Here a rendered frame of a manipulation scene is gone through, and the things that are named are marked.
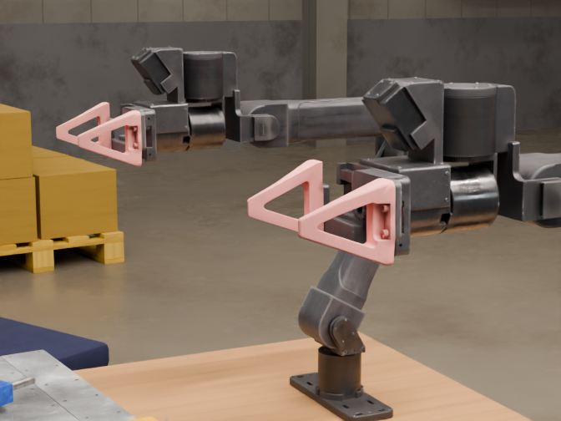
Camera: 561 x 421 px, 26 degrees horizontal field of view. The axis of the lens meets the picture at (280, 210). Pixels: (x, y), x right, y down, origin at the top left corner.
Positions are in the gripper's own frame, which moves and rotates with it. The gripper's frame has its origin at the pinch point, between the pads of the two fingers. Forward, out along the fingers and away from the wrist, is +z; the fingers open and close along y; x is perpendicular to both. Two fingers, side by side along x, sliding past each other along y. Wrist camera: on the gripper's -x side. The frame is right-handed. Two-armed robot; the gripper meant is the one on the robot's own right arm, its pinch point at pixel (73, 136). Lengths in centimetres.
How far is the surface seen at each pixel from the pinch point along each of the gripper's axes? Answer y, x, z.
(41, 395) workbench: -19.9, 40.0, 0.8
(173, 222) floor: -523, 123, -208
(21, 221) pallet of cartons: -431, 95, -95
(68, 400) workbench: -16.1, 40.1, -2.1
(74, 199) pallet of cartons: -436, 87, -123
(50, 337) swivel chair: -146, 69, -33
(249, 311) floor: -319, 122, -166
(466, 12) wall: -822, 14, -618
